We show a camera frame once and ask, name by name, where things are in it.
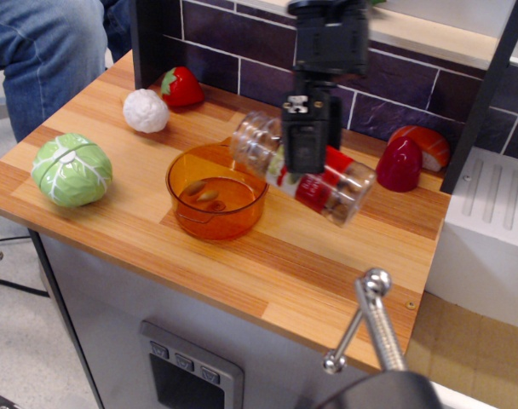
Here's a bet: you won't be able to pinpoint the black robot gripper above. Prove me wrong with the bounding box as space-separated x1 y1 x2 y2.
282 1 369 174

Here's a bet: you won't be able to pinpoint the clear almond spice jar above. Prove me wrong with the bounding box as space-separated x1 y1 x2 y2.
230 112 377 227

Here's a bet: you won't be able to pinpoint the almonds in pot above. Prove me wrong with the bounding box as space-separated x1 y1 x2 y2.
182 180 226 212

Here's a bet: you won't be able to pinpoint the orange transparent plastic pot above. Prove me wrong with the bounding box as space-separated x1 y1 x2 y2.
165 141 268 240

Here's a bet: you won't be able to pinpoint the dark red toy dome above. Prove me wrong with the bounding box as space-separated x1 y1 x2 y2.
376 136 423 193

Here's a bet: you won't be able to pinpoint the wooden upper shelf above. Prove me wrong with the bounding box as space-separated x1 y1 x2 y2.
241 0 498 72

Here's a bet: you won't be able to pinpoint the salmon sushi toy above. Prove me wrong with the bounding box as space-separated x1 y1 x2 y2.
388 125 451 172

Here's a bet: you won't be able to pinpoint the red toy strawberry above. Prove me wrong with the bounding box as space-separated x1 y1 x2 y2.
161 66 204 107

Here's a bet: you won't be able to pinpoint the silver metal clamp screw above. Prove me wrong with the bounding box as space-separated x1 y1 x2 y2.
323 268 408 374

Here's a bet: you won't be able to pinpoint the white toy cauliflower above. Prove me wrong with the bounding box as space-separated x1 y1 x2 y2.
123 89 170 134

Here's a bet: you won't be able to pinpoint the green toy cabbage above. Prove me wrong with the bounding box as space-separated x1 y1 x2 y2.
31 133 112 208

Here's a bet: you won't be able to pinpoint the black clamp body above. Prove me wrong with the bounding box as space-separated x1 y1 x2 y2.
317 371 443 408

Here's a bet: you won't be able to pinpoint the person leg in blue jeans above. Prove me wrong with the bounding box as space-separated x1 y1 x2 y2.
0 0 131 141

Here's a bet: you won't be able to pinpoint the grey oven control panel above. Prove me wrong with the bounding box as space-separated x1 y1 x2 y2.
140 320 245 408

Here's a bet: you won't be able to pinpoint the black shelf post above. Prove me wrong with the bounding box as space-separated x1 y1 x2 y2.
440 0 518 194

